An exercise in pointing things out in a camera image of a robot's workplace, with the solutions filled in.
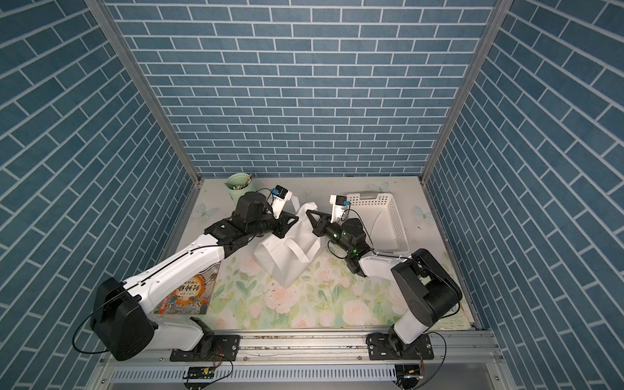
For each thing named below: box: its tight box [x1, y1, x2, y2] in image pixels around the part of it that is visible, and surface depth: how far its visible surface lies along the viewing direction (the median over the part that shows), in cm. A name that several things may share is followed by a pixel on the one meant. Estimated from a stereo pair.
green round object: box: [223, 172, 253, 203], surface depth 99 cm
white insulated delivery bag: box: [253, 195, 322, 289], surface depth 80 cm
